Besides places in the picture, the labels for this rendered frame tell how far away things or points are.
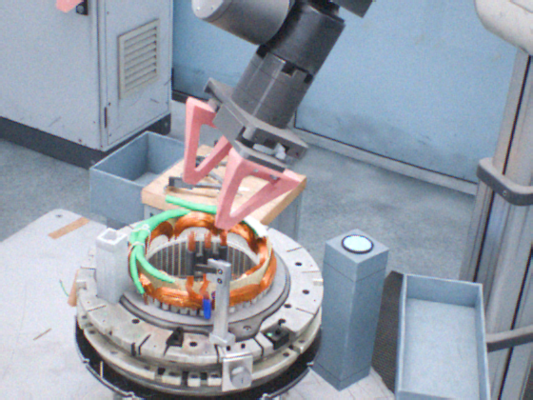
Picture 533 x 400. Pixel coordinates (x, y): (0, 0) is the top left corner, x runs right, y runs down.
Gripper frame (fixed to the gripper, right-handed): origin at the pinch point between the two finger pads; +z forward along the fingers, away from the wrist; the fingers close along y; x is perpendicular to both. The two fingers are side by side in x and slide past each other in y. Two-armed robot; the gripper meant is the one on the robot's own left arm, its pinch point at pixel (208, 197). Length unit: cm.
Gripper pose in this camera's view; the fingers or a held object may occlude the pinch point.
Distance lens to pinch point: 85.1
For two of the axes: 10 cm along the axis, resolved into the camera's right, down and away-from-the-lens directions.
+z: -4.9, 8.3, 2.7
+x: 7.7, 2.7, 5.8
